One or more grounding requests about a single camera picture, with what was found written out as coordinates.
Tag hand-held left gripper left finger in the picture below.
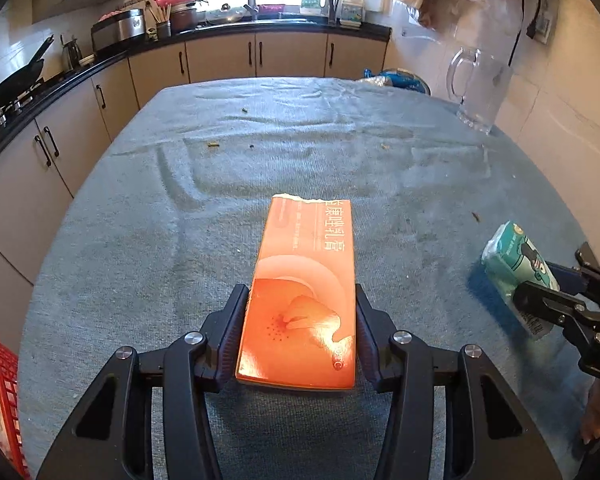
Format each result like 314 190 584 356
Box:
36 283 251 480

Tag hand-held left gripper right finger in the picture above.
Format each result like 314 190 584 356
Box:
354 283 563 480

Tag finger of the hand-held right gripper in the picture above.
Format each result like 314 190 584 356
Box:
512 282 600 341
545 242 600 311

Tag green tissue pack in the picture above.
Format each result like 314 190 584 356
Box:
481 220 561 342

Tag orange cardboard box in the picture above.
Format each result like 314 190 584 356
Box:
235 195 357 392

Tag red plastic mesh basket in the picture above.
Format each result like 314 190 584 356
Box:
0 316 31 480

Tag clear glass pitcher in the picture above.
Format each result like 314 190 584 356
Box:
446 46 513 135

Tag blue round container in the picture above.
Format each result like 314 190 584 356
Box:
356 67 431 95

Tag grey kitchen base cabinets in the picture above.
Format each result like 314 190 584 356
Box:
0 30 391 286

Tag black kitchen countertop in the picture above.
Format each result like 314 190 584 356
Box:
0 19 393 181

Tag chopstick holder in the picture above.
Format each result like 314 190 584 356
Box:
145 1 173 40

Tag gas stove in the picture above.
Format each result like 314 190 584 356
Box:
0 77 46 136

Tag dark cooking pot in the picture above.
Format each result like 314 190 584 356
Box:
170 5 201 32

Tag steel kettle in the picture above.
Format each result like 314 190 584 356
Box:
60 35 83 72

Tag silver rice cooker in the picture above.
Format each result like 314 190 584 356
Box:
91 8 147 53

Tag black wok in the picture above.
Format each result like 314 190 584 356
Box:
0 35 55 109

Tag wall power socket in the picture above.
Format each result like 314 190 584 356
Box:
525 10 553 43

